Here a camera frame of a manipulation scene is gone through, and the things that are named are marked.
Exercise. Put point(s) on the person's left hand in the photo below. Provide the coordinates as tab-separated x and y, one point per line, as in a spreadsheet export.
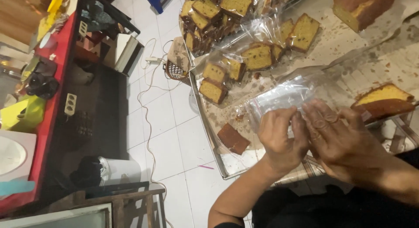
280	143

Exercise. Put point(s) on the person's right hand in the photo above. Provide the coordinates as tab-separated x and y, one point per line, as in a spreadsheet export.
343	146

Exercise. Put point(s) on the person's right fingers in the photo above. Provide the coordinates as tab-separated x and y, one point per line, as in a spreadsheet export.
322	120

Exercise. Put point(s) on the clear plastic zip bag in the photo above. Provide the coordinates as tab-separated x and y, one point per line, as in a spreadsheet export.
278	95

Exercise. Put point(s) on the yellow cake wedge brown crust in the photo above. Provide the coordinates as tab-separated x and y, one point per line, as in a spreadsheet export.
383	102

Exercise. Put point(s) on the crumb-covered baking paper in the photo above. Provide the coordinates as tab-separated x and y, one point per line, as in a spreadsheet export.
347	54

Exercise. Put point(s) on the person's black clothing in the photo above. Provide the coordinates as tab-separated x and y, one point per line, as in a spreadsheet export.
314	208

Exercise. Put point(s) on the brown cake end piece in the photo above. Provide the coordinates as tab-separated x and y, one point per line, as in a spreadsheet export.
233	139

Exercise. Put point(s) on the metal baking tray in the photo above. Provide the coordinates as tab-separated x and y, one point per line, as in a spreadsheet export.
209	136

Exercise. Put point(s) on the large yellow cake loaf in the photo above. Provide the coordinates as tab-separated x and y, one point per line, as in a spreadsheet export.
360	7

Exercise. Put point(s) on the pile of bagged cake slices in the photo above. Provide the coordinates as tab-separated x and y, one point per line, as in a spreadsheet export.
226	41

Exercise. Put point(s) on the pink strip scrap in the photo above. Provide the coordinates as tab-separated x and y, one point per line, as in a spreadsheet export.
206	167

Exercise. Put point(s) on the brown wicker basket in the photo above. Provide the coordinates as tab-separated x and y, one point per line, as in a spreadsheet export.
175	71

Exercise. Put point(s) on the white power strip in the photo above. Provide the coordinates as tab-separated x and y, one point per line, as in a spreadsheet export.
153	60

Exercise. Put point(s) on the blue plastic stool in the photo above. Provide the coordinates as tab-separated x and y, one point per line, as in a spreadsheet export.
158	0

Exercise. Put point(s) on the white tumbler with black lid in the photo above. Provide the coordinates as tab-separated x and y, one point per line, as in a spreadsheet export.
121	171

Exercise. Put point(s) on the dark rack with boxes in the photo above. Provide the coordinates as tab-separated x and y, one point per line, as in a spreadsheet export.
108	41

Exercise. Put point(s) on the red cluttered shelf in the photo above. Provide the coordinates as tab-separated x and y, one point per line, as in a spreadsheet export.
49	90

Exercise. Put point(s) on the wooden frame stand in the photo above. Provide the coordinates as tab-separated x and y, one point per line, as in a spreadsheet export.
124	205

